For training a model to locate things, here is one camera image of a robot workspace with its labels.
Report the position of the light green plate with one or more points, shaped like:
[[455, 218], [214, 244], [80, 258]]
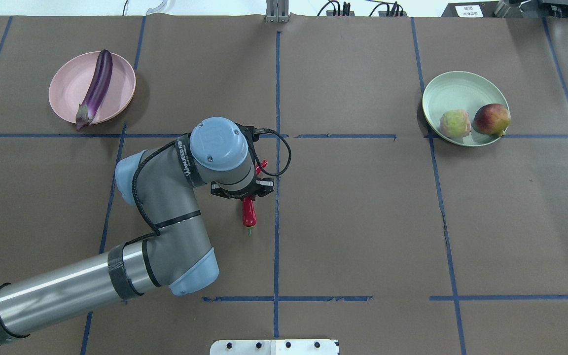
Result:
[[460, 90]]

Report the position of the red yellow apple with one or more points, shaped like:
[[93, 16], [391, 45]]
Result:
[[492, 119]]

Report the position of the white pedestal column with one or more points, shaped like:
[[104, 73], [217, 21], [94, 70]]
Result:
[[276, 347]]

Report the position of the purple eggplant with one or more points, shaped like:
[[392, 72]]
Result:
[[96, 93]]

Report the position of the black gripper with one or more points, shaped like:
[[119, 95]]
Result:
[[238, 193]]

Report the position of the aluminium frame post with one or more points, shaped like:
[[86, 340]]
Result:
[[277, 11]]

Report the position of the pale green peach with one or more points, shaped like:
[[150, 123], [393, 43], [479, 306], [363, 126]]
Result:
[[455, 124]]

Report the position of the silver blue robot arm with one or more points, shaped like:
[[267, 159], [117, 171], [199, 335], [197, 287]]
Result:
[[177, 253]]

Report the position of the red chili pepper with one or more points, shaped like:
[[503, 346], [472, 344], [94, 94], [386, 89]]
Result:
[[249, 217]]

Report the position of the pink plate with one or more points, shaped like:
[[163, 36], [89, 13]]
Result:
[[71, 82]]

